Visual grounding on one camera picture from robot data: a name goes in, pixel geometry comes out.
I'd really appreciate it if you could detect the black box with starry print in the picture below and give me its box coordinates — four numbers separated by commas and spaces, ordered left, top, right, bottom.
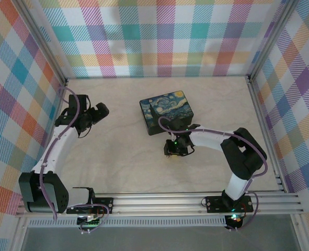
139, 89, 194, 136

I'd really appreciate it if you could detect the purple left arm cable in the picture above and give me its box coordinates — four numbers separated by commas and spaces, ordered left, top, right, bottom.
39, 85, 110, 234

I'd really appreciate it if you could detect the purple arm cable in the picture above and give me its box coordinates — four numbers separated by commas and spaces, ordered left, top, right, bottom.
158, 117, 269, 232
39, 85, 110, 234

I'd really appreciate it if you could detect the aluminium side rail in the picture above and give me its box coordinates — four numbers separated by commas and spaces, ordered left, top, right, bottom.
15, 78, 69, 218
247, 75, 288, 194

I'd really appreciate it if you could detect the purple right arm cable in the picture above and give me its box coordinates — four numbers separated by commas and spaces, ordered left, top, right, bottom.
158, 117, 269, 232

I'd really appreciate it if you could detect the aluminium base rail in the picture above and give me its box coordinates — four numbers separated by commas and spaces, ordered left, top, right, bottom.
15, 193, 305, 218

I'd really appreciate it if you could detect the grey slotted cable duct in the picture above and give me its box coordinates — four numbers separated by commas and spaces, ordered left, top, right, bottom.
27, 218, 228, 228

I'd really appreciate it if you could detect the aluminium frame post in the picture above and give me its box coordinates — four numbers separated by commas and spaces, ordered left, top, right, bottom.
247, 0, 300, 82
14, 0, 69, 86

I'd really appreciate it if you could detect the aluminium frame leg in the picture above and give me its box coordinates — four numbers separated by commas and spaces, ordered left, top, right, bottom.
9, 215, 31, 251
291, 214, 309, 251

